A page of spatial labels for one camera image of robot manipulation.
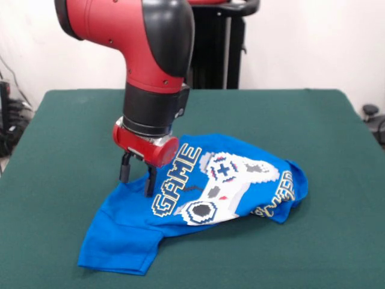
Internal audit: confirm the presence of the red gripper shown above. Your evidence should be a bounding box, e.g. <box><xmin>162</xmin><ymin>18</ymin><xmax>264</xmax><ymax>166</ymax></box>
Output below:
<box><xmin>112</xmin><ymin>119</ymin><xmax>180</xmax><ymax>198</ymax></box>

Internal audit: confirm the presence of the blue game controller print t-shirt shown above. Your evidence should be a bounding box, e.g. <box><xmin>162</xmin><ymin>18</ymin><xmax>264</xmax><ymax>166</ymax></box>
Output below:
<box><xmin>77</xmin><ymin>133</ymin><xmax>310</xmax><ymax>276</ymax></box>

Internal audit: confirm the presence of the dark green table cloth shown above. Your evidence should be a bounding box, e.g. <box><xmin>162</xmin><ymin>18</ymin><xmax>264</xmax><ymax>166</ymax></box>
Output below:
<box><xmin>0</xmin><ymin>89</ymin><xmax>385</xmax><ymax>289</ymax></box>

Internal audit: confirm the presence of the black computer box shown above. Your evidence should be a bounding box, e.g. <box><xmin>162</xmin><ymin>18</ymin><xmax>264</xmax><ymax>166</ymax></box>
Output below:
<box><xmin>0</xmin><ymin>79</ymin><xmax>11</xmax><ymax>133</ymax></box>

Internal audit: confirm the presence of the black office chair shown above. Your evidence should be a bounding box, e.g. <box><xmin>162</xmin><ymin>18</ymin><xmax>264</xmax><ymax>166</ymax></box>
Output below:
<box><xmin>362</xmin><ymin>104</ymin><xmax>385</xmax><ymax>151</ymax></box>

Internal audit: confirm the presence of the black cable bundle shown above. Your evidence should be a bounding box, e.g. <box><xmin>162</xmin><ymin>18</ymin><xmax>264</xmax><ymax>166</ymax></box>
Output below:
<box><xmin>0</xmin><ymin>98</ymin><xmax>34</xmax><ymax>158</ymax></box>

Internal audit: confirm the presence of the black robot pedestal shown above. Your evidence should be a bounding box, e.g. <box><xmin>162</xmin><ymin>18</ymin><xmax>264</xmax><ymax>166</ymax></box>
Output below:
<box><xmin>186</xmin><ymin>0</ymin><xmax>260</xmax><ymax>90</ymax></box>

